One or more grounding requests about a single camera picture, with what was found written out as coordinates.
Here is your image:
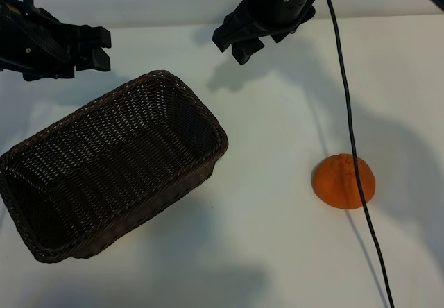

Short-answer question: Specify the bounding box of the long black cable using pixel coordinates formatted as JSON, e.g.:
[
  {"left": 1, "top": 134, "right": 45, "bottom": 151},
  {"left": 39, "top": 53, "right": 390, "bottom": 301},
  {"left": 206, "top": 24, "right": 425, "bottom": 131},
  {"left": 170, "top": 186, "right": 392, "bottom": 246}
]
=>
[{"left": 321, "top": 0, "right": 396, "bottom": 308}]

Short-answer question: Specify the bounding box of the orange fruit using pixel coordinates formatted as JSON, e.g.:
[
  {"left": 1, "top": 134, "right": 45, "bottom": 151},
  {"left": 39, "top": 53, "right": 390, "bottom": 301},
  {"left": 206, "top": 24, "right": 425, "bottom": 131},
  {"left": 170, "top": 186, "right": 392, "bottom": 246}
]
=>
[{"left": 313, "top": 153, "right": 377, "bottom": 211}]

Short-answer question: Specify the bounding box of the dark brown woven basket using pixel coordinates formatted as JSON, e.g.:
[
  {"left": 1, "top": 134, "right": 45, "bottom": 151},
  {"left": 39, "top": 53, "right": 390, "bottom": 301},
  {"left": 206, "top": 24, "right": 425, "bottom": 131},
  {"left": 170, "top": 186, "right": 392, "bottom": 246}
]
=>
[{"left": 0, "top": 69, "right": 230, "bottom": 264}]

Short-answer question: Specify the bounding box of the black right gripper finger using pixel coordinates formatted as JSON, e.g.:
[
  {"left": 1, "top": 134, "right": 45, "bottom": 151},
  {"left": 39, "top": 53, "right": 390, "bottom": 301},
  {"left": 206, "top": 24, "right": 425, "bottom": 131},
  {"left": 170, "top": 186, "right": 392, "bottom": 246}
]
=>
[
  {"left": 230, "top": 36, "right": 267, "bottom": 67},
  {"left": 211, "top": 8, "right": 258, "bottom": 55}
]

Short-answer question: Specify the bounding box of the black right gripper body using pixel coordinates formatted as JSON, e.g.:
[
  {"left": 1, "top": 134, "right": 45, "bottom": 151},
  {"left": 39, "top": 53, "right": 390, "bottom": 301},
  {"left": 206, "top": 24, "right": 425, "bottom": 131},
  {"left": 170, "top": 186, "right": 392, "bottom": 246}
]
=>
[{"left": 241, "top": 0, "right": 327, "bottom": 44}]

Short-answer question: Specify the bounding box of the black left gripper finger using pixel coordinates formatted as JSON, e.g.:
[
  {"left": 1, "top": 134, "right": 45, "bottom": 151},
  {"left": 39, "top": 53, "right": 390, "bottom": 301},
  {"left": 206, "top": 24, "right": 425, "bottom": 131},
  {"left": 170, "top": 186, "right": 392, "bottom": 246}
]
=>
[
  {"left": 61, "top": 22, "right": 112, "bottom": 50},
  {"left": 74, "top": 46, "right": 112, "bottom": 73}
]

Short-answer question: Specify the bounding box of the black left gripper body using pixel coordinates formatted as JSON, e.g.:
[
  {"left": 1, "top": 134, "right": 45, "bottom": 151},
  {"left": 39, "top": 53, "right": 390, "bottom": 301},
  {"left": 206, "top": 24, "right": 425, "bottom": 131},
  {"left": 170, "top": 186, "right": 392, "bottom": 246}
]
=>
[{"left": 0, "top": 0, "right": 81, "bottom": 83}]

